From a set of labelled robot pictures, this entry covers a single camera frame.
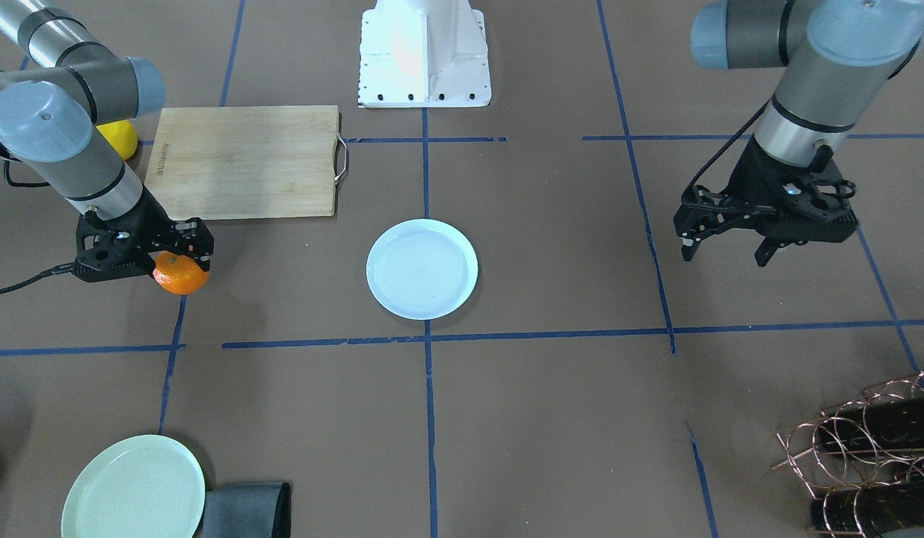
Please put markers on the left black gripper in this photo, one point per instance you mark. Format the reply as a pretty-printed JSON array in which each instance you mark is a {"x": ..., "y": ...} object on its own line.
[{"x": 747, "y": 178}]

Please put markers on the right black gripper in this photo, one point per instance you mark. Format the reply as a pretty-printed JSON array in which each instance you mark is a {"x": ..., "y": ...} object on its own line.
[{"x": 157, "y": 223}]

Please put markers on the orange fruit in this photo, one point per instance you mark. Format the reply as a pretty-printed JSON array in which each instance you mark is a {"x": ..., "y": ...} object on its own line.
[{"x": 178, "y": 275}]

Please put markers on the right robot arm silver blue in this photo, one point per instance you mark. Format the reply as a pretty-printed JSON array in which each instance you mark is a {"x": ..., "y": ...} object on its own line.
[{"x": 49, "y": 121}]

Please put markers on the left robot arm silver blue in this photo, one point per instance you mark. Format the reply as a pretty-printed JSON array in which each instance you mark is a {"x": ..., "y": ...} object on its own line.
[{"x": 836, "y": 56}]

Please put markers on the light blue plate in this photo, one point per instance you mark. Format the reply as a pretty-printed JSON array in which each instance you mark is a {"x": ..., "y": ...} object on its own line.
[{"x": 422, "y": 269}]

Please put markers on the light green plate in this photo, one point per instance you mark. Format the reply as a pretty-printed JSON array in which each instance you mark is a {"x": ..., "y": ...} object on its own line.
[{"x": 143, "y": 486}]

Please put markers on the wooden cutting board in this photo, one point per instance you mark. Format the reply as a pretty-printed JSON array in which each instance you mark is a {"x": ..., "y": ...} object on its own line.
[{"x": 256, "y": 162}]

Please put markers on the yellow lemon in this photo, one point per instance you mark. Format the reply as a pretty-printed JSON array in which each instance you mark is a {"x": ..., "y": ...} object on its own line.
[{"x": 122, "y": 136}]

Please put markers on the dark wine bottle middle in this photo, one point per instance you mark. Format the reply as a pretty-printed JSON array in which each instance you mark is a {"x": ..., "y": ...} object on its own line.
[{"x": 893, "y": 426}]

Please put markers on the dark wine bottle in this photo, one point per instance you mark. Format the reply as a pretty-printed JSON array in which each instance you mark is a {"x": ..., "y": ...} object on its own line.
[
  {"x": 893, "y": 426},
  {"x": 877, "y": 511}
]

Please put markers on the dark grey folded cloth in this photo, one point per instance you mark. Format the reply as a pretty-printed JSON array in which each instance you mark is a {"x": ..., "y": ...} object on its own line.
[{"x": 249, "y": 510}]

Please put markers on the dark wine bottle front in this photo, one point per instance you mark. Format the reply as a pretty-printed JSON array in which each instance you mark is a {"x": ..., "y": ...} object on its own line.
[{"x": 877, "y": 511}]

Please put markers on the copper wire bottle rack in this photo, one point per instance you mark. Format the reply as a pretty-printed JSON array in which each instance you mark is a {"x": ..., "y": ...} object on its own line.
[{"x": 862, "y": 462}]

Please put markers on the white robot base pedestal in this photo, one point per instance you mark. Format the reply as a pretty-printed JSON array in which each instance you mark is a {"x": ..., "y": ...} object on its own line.
[{"x": 416, "y": 54}]

